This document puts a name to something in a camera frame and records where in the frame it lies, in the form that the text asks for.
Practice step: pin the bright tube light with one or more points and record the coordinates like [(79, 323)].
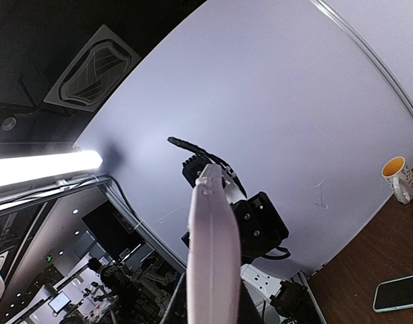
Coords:
[(25, 169)]

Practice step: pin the ceiling air vent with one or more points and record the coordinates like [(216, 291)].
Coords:
[(94, 73)]

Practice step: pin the white mug orange inside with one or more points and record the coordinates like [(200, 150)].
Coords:
[(399, 178)]

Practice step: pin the pink phone case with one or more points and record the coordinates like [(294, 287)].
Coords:
[(213, 267)]

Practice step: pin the left phone blue case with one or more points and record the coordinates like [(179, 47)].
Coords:
[(394, 295)]

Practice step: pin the left aluminium frame post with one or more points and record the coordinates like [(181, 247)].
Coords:
[(368, 52)]

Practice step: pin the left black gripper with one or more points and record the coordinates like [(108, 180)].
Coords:
[(261, 228)]

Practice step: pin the person in black shirt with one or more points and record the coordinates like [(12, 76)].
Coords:
[(114, 278)]

